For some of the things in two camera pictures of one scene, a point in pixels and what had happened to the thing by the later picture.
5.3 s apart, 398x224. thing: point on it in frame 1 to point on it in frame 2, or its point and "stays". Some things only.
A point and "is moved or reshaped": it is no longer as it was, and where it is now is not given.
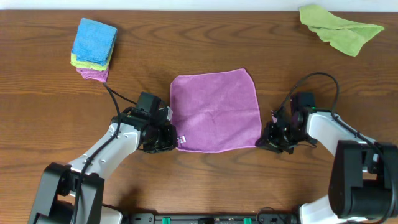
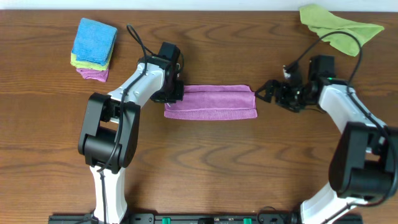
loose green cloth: (345, 36) stays
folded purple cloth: (99, 74) stays
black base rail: (262, 218) stays
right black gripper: (269, 142) to (282, 86)
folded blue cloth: (93, 42) stays
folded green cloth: (86, 65) stays
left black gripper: (170, 139) to (173, 94)
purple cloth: (215, 111) is moved or reshaped
